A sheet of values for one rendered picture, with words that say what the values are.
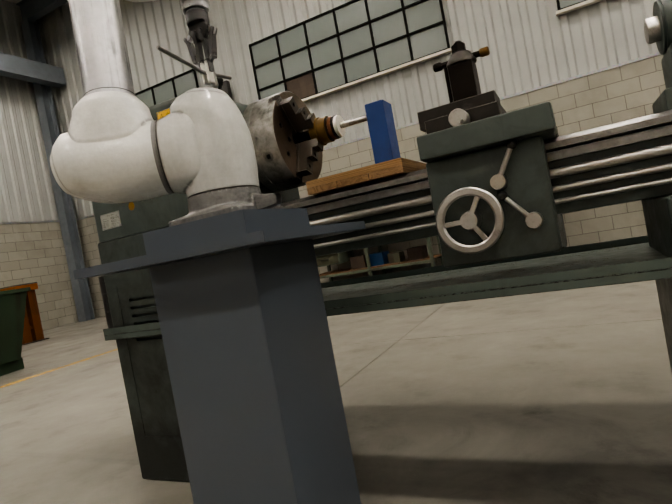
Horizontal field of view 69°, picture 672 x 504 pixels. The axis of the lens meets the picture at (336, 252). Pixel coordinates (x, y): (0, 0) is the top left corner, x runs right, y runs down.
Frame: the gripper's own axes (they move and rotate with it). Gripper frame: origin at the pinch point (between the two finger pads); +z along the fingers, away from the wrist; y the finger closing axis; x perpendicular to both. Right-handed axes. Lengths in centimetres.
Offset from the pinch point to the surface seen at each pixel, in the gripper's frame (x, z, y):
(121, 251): -14, 53, -40
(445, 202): -18, 59, 75
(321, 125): 7.8, 25.9, 34.3
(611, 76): 662, -92, 172
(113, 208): -14, 38, -39
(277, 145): -3.1, 30.7, 23.5
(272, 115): -2.6, 21.2, 23.4
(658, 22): 9, 26, 126
